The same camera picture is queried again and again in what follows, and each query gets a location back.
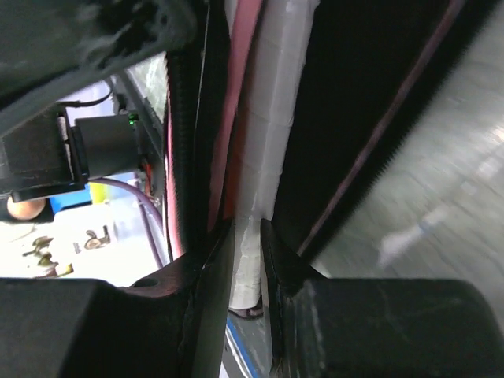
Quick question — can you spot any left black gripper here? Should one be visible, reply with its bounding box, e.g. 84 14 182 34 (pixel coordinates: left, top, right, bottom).
1 106 143 201

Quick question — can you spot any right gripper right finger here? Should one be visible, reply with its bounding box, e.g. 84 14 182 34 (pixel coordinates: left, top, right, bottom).
261 220 503 377

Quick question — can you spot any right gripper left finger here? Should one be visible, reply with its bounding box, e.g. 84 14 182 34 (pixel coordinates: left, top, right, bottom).
1 220 233 377

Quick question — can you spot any pink badminton racket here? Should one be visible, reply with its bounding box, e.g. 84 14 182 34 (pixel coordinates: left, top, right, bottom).
227 1 319 319

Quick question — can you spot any pink racket cover bag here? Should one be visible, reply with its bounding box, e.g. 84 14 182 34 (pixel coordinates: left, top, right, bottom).
165 1 495 259

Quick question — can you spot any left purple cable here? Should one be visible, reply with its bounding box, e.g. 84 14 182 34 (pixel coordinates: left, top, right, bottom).
92 176 165 269

